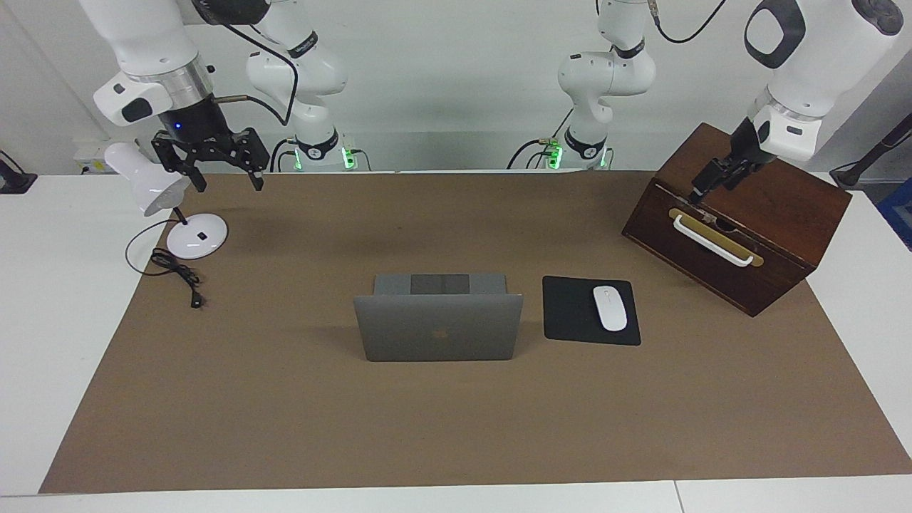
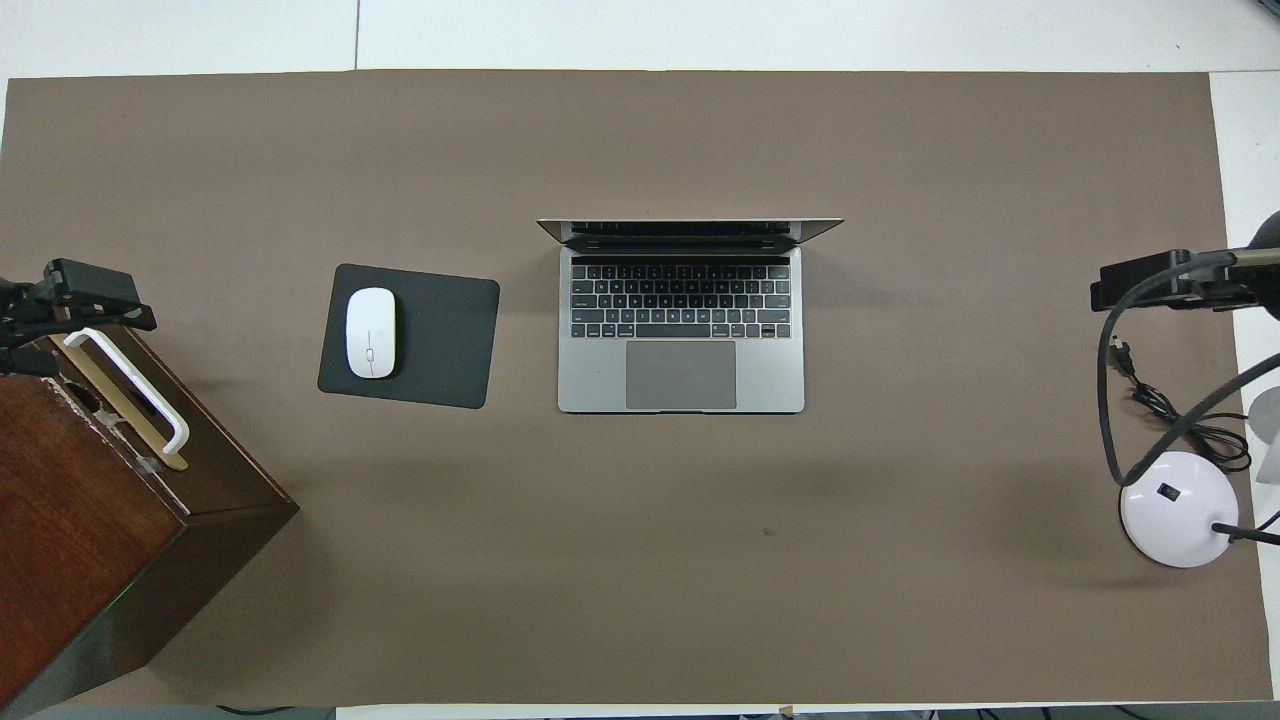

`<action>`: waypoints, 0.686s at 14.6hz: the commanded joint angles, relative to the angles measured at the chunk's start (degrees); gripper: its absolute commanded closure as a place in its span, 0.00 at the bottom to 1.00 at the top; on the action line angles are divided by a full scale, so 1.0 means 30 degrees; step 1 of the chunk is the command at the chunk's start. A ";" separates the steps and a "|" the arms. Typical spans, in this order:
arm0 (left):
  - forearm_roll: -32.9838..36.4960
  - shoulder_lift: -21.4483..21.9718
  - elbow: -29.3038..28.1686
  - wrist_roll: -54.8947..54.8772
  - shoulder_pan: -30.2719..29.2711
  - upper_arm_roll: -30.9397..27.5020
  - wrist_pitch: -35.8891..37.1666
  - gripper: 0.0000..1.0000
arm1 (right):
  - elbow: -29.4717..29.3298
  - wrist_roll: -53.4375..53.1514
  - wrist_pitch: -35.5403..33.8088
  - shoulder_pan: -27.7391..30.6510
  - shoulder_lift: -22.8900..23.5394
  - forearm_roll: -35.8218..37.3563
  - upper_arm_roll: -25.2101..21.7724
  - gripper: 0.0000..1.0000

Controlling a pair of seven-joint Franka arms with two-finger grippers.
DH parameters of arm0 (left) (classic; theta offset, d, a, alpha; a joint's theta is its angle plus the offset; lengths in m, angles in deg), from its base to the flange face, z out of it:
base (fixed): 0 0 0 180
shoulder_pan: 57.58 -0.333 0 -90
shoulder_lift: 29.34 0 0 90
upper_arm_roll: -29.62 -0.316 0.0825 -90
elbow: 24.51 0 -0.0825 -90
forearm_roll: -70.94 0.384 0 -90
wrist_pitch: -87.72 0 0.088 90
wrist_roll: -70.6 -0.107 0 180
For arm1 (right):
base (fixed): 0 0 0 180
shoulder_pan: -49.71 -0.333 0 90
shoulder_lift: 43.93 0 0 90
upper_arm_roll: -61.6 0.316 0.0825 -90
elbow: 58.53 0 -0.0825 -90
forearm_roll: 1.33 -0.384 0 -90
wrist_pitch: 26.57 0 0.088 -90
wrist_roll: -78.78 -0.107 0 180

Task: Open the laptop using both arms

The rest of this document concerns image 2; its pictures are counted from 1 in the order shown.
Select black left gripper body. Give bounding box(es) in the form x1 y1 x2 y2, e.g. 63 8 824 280
0 280 76 379

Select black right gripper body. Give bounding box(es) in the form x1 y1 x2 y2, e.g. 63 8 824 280
1195 210 1280 321

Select grey Apple laptop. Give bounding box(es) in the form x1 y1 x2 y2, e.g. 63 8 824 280
536 217 845 414

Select gold metal box plate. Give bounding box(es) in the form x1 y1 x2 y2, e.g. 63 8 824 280
60 345 189 471

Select white desk lamp base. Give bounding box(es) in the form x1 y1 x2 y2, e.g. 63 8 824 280
1118 388 1280 569

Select dark brown wooden box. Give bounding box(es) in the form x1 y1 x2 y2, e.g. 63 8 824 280
0 320 301 716

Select white computer mouse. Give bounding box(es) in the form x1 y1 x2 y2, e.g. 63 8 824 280
345 287 397 380

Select black mouse pad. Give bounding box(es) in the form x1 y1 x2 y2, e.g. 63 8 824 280
317 263 501 410

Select brown paper table mat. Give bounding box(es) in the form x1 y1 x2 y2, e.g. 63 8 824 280
0 68 1273 707

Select white box handle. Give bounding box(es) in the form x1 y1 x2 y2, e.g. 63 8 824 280
62 327 191 456

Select black lamp power cable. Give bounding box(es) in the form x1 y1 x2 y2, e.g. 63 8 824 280
1105 335 1253 473

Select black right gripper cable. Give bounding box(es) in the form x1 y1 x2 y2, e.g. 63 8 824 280
1096 245 1280 489

